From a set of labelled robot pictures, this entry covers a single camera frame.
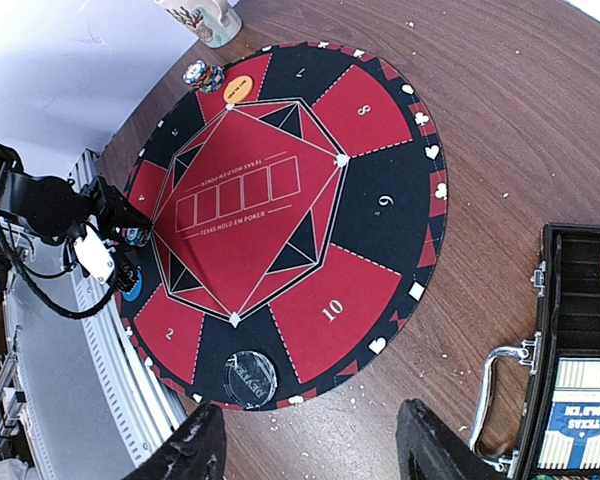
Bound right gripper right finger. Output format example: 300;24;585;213
395;398;506;480

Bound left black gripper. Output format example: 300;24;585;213
66;175;152;290

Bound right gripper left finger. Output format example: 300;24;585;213
127;402;227;480

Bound poker chip stack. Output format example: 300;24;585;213
182;60;225;94
121;227;151;248

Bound blue small blind button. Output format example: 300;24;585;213
121;268;143;302

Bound clear dealer button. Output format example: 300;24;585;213
223;350;278;410

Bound orange big blind button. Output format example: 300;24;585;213
223;75;254;105

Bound black poker chip case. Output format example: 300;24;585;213
468;223;600;479

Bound boxed card decks in case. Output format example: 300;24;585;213
537;357;600;470

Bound round red black poker mat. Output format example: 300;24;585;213
118;42;448;410

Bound white floral mug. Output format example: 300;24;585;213
154;0;243;49

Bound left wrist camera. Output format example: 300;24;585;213
73;228;114;284

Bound front aluminium rail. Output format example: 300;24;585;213
67;147;191;469

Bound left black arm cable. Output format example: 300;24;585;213
0;189;116;321

